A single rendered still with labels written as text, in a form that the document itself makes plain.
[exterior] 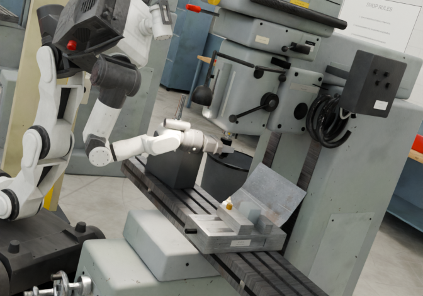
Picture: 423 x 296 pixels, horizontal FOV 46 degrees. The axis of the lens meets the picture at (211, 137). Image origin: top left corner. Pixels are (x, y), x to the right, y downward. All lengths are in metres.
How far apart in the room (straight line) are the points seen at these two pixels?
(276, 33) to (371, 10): 5.27
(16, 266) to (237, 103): 1.06
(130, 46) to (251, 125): 0.52
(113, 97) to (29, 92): 1.74
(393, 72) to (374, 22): 5.07
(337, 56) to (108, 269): 1.17
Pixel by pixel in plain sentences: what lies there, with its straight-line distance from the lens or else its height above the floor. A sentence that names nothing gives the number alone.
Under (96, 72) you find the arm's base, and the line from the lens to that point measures 1.70.
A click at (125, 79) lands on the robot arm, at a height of 1.42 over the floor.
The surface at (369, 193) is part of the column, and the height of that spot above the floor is 1.15.
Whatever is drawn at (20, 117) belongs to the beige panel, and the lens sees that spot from 3.45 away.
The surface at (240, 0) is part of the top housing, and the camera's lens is 1.65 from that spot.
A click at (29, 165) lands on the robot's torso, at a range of 2.15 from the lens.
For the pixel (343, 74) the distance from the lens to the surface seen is 1.94.
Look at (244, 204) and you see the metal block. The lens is 1.81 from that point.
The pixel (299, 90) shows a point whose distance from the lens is 1.93.
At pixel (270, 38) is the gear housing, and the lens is 1.77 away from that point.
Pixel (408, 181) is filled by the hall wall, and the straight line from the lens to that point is 6.34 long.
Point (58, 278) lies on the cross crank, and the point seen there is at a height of 0.70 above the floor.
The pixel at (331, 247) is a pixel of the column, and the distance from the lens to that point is 2.30.
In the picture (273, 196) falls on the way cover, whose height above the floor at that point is 1.03.
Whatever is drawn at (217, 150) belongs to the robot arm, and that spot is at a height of 1.23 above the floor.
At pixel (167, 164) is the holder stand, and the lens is 2.18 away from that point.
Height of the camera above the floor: 1.73
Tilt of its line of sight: 14 degrees down
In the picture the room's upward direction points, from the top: 16 degrees clockwise
